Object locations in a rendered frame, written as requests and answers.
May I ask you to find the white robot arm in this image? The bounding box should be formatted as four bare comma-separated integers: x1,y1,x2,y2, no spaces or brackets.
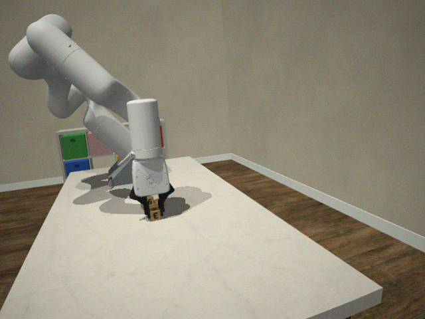
8,14,163,166

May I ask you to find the brown wooden digit cube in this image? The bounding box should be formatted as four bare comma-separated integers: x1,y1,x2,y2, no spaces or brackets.
149,207,161,221
147,195,154,205

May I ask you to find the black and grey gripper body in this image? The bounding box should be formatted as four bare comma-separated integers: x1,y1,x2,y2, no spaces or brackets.
132,156,170,197

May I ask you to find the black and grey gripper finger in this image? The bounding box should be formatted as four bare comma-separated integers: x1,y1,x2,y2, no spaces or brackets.
129,187,151,219
158,184,175,216

